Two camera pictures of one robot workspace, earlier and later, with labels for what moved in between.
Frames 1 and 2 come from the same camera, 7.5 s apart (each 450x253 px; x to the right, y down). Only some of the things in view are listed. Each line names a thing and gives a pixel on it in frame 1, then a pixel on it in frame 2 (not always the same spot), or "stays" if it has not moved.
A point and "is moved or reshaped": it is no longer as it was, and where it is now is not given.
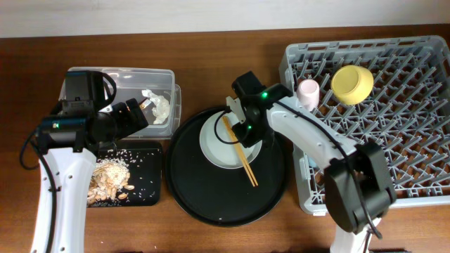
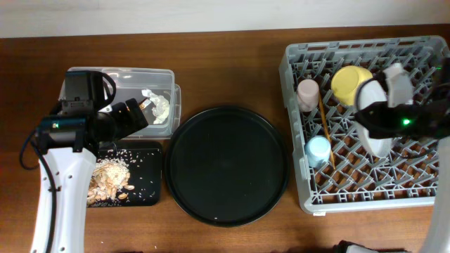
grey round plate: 217,145 -> 371,92
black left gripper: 129,126 stays
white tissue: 161,106 stays
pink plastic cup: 308,93 stays
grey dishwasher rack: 407,113 stays
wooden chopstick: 241,151 is moved or reshaped
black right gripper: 245,139 -> 374,124
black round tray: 216,196 stays
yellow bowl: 351,84 stays
